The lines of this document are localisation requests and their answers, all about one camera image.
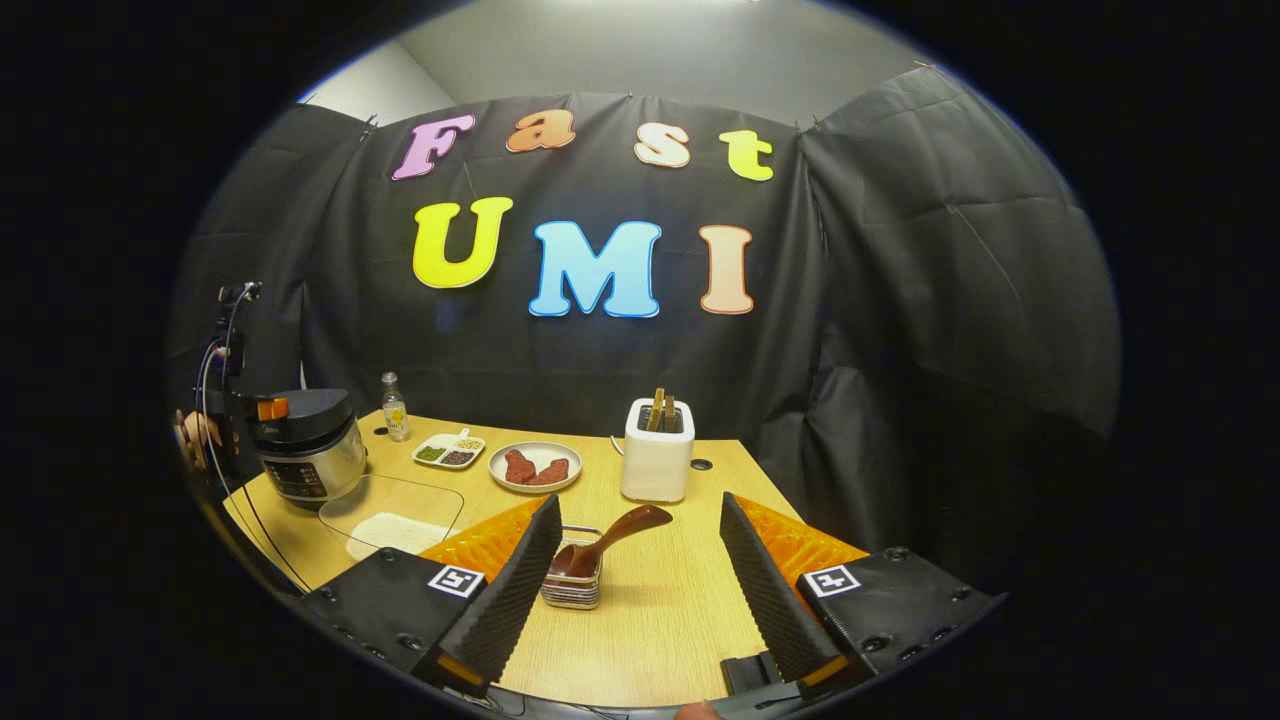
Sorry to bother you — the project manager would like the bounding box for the small glass bottle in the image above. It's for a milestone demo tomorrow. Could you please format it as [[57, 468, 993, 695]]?
[[380, 372, 412, 443]]

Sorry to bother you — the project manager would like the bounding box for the round white plate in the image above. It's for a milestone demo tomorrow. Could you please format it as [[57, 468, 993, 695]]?
[[488, 441, 583, 494]]

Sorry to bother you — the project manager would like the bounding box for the brown wooden spoon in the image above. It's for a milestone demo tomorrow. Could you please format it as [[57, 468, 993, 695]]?
[[550, 504, 675, 580]]

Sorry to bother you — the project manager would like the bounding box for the white rice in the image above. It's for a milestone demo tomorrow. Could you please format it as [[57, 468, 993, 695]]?
[[345, 511, 453, 561]]

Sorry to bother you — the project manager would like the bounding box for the black backdrop cloth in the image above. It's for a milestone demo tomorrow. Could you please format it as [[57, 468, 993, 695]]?
[[165, 65, 1121, 581]]

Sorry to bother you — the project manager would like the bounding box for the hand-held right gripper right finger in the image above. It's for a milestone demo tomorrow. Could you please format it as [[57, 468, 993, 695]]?
[[717, 491, 1004, 706]]

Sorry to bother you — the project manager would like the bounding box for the metal wire chopstick holder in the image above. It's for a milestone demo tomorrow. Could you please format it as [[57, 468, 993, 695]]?
[[540, 525, 605, 611]]

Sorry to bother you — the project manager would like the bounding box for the white divided condiment dish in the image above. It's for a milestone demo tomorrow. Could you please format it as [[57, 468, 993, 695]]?
[[412, 428, 487, 469]]

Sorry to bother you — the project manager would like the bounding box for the white toaster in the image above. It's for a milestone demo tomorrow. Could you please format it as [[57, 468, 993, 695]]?
[[620, 398, 696, 504]]

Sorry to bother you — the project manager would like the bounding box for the silver black rice cooker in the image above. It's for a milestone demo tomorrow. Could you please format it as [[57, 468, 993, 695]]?
[[248, 388, 368, 511]]

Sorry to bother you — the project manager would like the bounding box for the clear rice container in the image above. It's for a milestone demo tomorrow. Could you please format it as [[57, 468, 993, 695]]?
[[318, 473, 467, 564]]

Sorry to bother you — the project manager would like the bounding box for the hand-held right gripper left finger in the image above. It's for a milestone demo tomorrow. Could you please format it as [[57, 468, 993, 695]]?
[[300, 493, 564, 699]]

